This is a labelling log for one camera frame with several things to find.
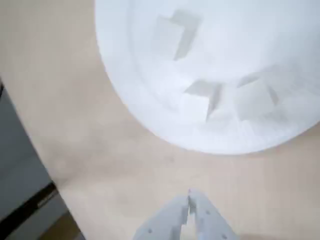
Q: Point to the black bar with white text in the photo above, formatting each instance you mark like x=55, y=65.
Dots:
x=32, y=205

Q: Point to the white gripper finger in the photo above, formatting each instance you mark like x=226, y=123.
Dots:
x=210, y=222
x=165, y=220

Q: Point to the white cube block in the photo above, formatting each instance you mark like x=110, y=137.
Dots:
x=197, y=105
x=255, y=102
x=172, y=35

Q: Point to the white round plate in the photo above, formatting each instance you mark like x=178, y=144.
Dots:
x=237, y=37

